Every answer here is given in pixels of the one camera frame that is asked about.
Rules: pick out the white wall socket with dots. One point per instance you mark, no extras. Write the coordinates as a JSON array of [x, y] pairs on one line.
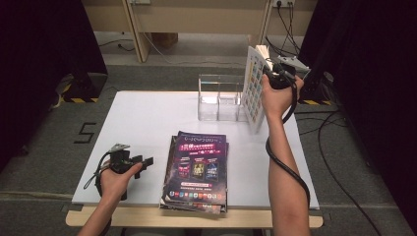
[[283, 2]]

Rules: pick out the clear acrylic magazine rack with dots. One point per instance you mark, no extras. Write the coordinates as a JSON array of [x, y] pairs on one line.
[[216, 108]]

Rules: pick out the purple magazine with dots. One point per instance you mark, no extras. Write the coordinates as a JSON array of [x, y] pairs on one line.
[[198, 167], [193, 206]]

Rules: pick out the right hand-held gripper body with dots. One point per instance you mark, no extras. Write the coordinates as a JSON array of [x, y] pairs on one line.
[[283, 77]]

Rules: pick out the person's right hand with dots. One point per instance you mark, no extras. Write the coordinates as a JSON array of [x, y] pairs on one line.
[[277, 101]]

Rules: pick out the beige wooden desk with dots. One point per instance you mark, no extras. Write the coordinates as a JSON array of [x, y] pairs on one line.
[[196, 19]]

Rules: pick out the white power strip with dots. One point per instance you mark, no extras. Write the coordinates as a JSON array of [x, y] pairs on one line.
[[140, 1]]

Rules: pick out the person's left hand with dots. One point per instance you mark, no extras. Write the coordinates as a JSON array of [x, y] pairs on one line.
[[114, 187]]

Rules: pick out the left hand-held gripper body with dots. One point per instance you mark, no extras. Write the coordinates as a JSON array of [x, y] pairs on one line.
[[120, 162]]

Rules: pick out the black curtain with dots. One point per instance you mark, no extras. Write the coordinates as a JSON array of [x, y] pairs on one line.
[[370, 82], [39, 65]]

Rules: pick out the white magazine with picture grid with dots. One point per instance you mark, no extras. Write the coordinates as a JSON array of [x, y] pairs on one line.
[[253, 91]]

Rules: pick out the black stand base striped tape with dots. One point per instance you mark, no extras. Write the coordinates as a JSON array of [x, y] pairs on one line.
[[85, 87], [316, 93]]

